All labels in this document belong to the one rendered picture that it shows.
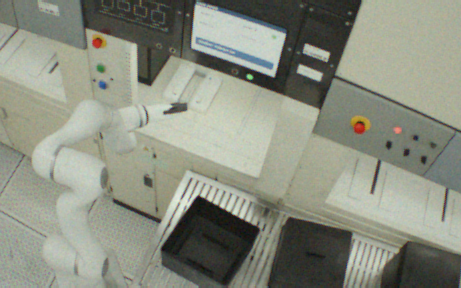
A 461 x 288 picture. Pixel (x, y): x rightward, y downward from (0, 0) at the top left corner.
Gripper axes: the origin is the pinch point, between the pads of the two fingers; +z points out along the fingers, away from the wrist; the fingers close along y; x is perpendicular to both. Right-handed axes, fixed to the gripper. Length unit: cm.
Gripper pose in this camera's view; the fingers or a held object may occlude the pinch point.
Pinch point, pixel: (178, 107)
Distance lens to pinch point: 184.7
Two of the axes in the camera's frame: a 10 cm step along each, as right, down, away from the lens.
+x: -1.0, -9.7, -2.3
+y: 6.0, 1.2, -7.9
